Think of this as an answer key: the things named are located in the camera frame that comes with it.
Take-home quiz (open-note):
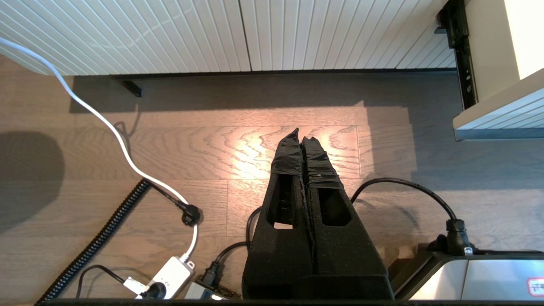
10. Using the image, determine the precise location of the grey power adapter box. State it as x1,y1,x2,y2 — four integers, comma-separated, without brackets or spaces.
184,278,241,300

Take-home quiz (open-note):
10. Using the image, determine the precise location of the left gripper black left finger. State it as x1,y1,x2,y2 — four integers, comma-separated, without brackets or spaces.
242,128,317,299

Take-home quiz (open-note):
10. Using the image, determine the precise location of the black drawer slide rail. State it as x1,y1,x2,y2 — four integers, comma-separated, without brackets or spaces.
435,0,479,111

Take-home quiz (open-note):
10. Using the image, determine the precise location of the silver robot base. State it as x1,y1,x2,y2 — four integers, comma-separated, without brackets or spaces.
388,244,544,300

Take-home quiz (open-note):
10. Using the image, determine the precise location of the white ribbed tv cabinet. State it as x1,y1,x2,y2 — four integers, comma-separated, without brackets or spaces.
0,0,459,79

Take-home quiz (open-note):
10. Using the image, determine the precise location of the black angled power plug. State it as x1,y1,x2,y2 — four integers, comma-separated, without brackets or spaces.
147,180,203,227

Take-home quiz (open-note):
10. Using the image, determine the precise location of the black plug with thin cable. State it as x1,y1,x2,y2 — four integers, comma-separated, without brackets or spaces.
75,264,167,300

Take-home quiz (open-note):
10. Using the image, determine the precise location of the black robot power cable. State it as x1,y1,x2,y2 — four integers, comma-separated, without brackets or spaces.
203,177,473,288

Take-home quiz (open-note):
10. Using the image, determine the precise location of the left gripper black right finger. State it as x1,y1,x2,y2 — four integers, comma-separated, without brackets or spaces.
300,136,394,299

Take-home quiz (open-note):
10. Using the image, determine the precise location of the white fluted drawer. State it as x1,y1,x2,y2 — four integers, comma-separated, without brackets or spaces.
452,0,544,142

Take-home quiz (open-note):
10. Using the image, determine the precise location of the thick white power cable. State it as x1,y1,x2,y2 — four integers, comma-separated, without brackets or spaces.
0,36,200,262

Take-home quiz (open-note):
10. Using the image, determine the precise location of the black spiral coiled cable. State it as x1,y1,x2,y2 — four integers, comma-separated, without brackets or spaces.
36,178,152,303

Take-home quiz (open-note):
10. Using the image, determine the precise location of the white power strip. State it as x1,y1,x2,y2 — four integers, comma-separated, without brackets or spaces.
123,255,196,300

